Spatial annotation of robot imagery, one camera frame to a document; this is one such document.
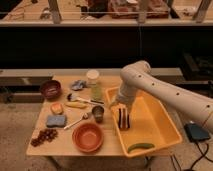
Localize metal spoon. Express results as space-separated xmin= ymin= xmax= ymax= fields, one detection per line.
xmin=63 ymin=113 xmax=89 ymax=130

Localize black makeup brush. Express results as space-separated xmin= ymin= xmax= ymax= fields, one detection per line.
xmin=67 ymin=93 xmax=104 ymax=105

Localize blue sponge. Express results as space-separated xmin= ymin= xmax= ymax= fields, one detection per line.
xmin=46 ymin=115 xmax=67 ymax=128

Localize small metal cup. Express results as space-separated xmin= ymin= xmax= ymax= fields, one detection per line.
xmin=92 ymin=106 xmax=104 ymax=123

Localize wooden table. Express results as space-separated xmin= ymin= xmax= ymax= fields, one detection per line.
xmin=25 ymin=74 xmax=172 ymax=171

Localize bunch of red grapes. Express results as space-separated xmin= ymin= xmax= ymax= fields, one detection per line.
xmin=30 ymin=129 xmax=58 ymax=147

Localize crumpled blue cloth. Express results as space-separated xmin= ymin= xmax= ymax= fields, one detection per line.
xmin=71 ymin=80 xmax=87 ymax=91

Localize orange-red bowl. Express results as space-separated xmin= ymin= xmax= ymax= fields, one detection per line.
xmin=72 ymin=122 xmax=104 ymax=153

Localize yellow plastic bin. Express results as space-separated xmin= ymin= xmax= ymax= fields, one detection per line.
xmin=110 ymin=90 xmax=182 ymax=158

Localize black cable on floor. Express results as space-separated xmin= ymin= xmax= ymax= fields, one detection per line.
xmin=182 ymin=140 xmax=213 ymax=171

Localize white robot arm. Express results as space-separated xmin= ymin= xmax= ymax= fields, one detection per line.
xmin=110 ymin=60 xmax=213 ymax=134

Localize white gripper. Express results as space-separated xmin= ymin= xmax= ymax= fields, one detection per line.
xmin=109 ymin=95 xmax=135 ymax=114

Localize dark maroon bowl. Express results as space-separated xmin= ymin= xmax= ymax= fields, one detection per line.
xmin=39 ymin=80 xmax=61 ymax=100

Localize orange fruit toy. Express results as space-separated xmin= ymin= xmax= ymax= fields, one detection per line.
xmin=50 ymin=103 xmax=63 ymax=115

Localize yellow banana toy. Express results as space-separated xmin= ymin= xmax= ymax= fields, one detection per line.
xmin=65 ymin=102 xmax=87 ymax=109

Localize green jar with white lid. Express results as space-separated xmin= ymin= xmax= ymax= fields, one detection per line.
xmin=86 ymin=69 xmax=102 ymax=101

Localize black box on floor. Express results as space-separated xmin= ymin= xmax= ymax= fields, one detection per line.
xmin=184 ymin=123 xmax=211 ymax=142

